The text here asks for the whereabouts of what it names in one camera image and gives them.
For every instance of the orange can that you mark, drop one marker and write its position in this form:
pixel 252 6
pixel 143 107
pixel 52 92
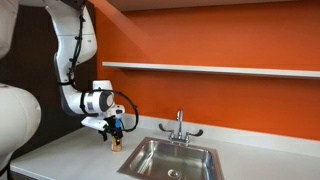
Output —
pixel 117 146

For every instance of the blue plastic cup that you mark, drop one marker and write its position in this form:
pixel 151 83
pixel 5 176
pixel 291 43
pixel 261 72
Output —
pixel 118 124

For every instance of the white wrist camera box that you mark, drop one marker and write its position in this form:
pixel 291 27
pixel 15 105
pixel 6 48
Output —
pixel 95 123

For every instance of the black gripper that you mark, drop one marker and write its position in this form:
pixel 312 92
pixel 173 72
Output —
pixel 109 125

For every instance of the white wall shelf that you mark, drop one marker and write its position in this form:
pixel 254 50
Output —
pixel 213 69

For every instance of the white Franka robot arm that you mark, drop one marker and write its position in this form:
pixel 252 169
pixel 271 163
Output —
pixel 71 33

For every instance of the stainless steel sink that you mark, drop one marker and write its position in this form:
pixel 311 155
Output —
pixel 173 160

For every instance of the chrome faucet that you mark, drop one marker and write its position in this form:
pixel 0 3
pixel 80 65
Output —
pixel 180 130

